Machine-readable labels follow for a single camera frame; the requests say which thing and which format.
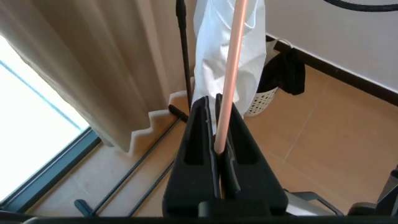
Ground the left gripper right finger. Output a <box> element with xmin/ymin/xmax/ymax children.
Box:
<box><xmin>215</xmin><ymin>93</ymin><xmax>289</xmax><ymax>217</ymax></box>

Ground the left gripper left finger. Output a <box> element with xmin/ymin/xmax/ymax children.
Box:
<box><xmin>162</xmin><ymin>96</ymin><xmax>222</xmax><ymax>218</ymax></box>

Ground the pink clothes hanger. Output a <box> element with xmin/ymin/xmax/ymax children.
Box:
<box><xmin>213</xmin><ymin>0</ymin><xmax>249</xmax><ymax>156</ymax></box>

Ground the white garment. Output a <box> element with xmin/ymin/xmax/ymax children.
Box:
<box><xmin>192</xmin><ymin>0</ymin><xmax>267</xmax><ymax>133</ymax></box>

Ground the white laundry basket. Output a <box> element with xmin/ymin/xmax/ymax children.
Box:
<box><xmin>244</xmin><ymin>39</ymin><xmax>293</xmax><ymax>118</ymax></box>

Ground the black clothes rack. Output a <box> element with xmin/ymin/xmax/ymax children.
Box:
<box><xmin>73</xmin><ymin>0</ymin><xmax>193</xmax><ymax>218</ymax></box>

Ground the black garment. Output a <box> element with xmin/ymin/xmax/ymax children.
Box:
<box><xmin>256</xmin><ymin>47</ymin><xmax>307</xmax><ymax>96</ymax></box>

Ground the beige curtain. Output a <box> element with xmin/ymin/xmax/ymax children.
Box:
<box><xmin>0</xmin><ymin>0</ymin><xmax>198</xmax><ymax>153</ymax></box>

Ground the window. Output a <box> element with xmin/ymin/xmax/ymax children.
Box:
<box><xmin>0</xmin><ymin>34</ymin><xmax>102</xmax><ymax>214</ymax></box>

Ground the black cable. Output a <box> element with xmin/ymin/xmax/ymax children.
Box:
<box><xmin>323</xmin><ymin>0</ymin><xmax>398</xmax><ymax>13</ymax></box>

